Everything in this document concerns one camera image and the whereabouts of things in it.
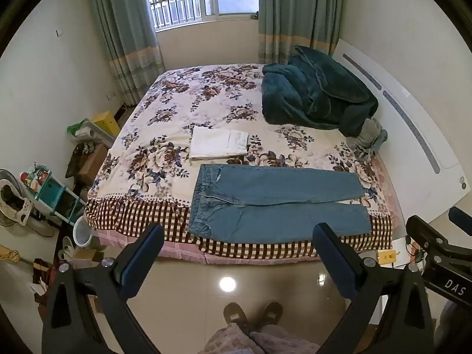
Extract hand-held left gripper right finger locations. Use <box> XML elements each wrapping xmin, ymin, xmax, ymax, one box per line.
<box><xmin>312</xmin><ymin>222</ymin><xmax>436</xmax><ymax>354</ymax></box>

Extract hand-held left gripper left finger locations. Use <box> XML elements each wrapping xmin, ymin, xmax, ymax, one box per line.
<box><xmin>42</xmin><ymin>223</ymin><xmax>165</xmax><ymax>354</ymax></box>

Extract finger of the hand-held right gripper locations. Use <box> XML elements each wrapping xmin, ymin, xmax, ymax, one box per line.
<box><xmin>406</xmin><ymin>215</ymin><xmax>451</xmax><ymax>263</ymax></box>
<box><xmin>447</xmin><ymin>206</ymin><xmax>472</xmax><ymax>237</ymax></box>

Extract blue denim pants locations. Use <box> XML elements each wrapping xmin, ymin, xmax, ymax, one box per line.
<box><xmin>187</xmin><ymin>164</ymin><xmax>372</xmax><ymax>246</ymax></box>

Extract white folded pants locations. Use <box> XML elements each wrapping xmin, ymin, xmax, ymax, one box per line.
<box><xmin>189</xmin><ymin>125</ymin><xmax>248</xmax><ymax>162</ymax></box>

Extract white plastic bucket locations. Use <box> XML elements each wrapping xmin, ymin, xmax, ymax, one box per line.
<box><xmin>73</xmin><ymin>218</ymin><xmax>97</xmax><ymax>248</ymax></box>

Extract pair of white shoes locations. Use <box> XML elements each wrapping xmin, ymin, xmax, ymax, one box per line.
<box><xmin>58</xmin><ymin>236</ymin><xmax>76</xmax><ymax>263</ymax></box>

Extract brown slipper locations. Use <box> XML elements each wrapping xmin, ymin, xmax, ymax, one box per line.
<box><xmin>223</xmin><ymin>301</ymin><xmax>252</xmax><ymax>333</ymax></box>
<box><xmin>257</xmin><ymin>300</ymin><xmax>284</xmax><ymax>331</ymax></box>

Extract person's right leg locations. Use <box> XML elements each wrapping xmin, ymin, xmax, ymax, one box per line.
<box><xmin>249</xmin><ymin>324</ymin><xmax>322</xmax><ymax>354</ymax></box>

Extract person's leg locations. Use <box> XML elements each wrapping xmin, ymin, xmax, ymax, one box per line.
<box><xmin>201</xmin><ymin>322</ymin><xmax>260</xmax><ymax>354</ymax></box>
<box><xmin>249</xmin><ymin>324</ymin><xmax>322</xmax><ymax>354</ymax></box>

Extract white headboard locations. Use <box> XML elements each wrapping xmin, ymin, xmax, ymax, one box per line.
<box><xmin>334</xmin><ymin>39</ymin><xmax>470</xmax><ymax>237</ymax></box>

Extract teal storage shelf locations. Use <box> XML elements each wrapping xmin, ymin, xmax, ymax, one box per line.
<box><xmin>22</xmin><ymin>162</ymin><xmax>87</xmax><ymax>226</ymax></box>

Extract brown cardboard box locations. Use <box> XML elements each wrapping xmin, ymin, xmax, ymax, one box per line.
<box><xmin>76</xmin><ymin>143</ymin><xmax>109</xmax><ymax>186</ymax></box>

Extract grey crumpled cloth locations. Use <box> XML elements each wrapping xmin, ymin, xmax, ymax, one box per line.
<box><xmin>348</xmin><ymin>117</ymin><xmax>389</xmax><ymax>155</ymax></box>

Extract dark patterned cloth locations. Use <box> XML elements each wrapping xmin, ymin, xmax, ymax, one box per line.
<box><xmin>65</xmin><ymin>142</ymin><xmax>90</xmax><ymax>178</ymax></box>

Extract person's left leg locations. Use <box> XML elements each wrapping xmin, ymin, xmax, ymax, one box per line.
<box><xmin>201</xmin><ymin>322</ymin><xmax>260</xmax><ymax>354</ymax></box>

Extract white floor fan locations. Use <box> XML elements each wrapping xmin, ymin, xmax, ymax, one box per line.
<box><xmin>0</xmin><ymin>169</ymin><xmax>33</xmax><ymax>228</ymax></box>

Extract yellow box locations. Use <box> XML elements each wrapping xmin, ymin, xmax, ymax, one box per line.
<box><xmin>90</xmin><ymin>111</ymin><xmax>122</xmax><ymax>137</ymax></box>

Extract green plastic bag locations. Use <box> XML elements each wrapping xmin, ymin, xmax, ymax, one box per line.
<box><xmin>66</xmin><ymin>118</ymin><xmax>94</xmax><ymax>138</ymax></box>

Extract bed with floral sheet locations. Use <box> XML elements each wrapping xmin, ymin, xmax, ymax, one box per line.
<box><xmin>84</xmin><ymin>63</ymin><xmax>397</xmax><ymax>263</ymax></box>

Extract dark teal plush blanket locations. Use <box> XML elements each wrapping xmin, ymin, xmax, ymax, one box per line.
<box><xmin>261</xmin><ymin>45</ymin><xmax>380</xmax><ymax>137</ymax></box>

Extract yellow cord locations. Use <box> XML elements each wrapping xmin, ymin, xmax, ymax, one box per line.
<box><xmin>0</xmin><ymin>245</ymin><xmax>23</xmax><ymax>263</ymax></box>

